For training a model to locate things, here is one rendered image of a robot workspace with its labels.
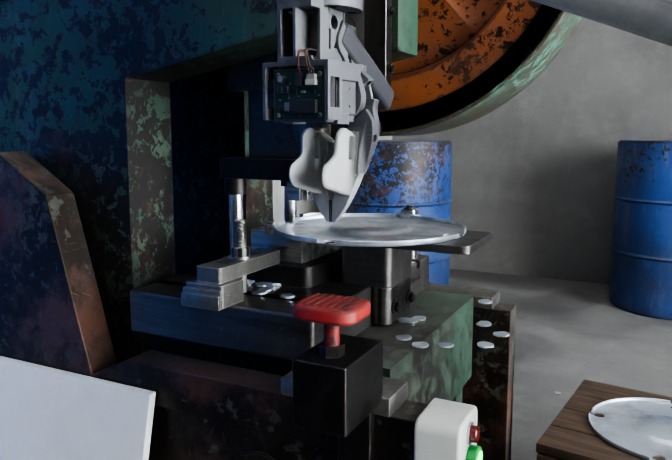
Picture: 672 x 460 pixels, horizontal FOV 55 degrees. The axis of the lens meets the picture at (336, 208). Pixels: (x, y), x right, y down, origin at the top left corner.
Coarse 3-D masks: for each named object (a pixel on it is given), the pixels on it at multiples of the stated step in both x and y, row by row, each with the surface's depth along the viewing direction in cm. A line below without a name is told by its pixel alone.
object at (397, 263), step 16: (464, 240) 90; (480, 240) 90; (352, 256) 95; (368, 256) 94; (384, 256) 93; (400, 256) 96; (352, 272) 95; (368, 272) 94; (384, 272) 93; (400, 272) 97; (384, 288) 93; (400, 288) 97; (384, 304) 94; (400, 304) 95; (384, 320) 94
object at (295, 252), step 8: (256, 232) 99; (264, 232) 98; (256, 240) 99; (264, 240) 99; (272, 240) 98; (280, 240) 97; (288, 240) 97; (272, 248) 98; (280, 248) 97; (288, 248) 97; (296, 248) 96; (304, 248) 96; (312, 248) 99; (320, 248) 101; (328, 248) 104; (336, 248) 106; (280, 256) 98; (288, 256) 97; (296, 256) 96; (304, 256) 97; (312, 256) 99; (320, 256) 101
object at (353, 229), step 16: (288, 224) 103; (304, 224) 103; (320, 224) 103; (336, 224) 99; (352, 224) 99; (368, 224) 99; (384, 224) 99; (400, 224) 99; (416, 224) 103; (432, 224) 103; (448, 224) 103; (304, 240) 88; (320, 240) 88; (336, 240) 85; (352, 240) 88; (368, 240) 88; (384, 240) 88; (400, 240) 88; (416, 240) 85; (432, 240) 87; (448, 240) 89
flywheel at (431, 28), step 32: (448, 0) 126; (480, 0) 123; (512, 0) 117; (448, 32) 127; (480, 32) 121; (512, 32) 118; (416, 64) 130; (448, 64) 124; (480, 64) 121; (416, 96) 127; (448, 96) 127
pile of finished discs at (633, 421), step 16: (608, 400) 138; (624, 400) 139; (640, 400) 140; (656, 400) 139; (592, 416) 132; (608, 416) 132; (624, 416) 132; (640, 416) 132; (656, 416) 130; (608, 432) 125; (624, 432) 125; (640, 432) 124; (656, 432) 123; (624, 448) 117; (640, 448) 118; (656, 448) 118
